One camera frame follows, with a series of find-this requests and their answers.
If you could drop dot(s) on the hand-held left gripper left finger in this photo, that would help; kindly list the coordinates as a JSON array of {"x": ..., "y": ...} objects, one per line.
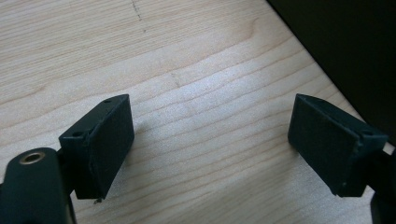
[{"x": 99, "y": 146}]

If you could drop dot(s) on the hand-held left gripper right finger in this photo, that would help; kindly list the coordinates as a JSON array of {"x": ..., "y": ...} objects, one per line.
[{"x": 330, "y": 146}]

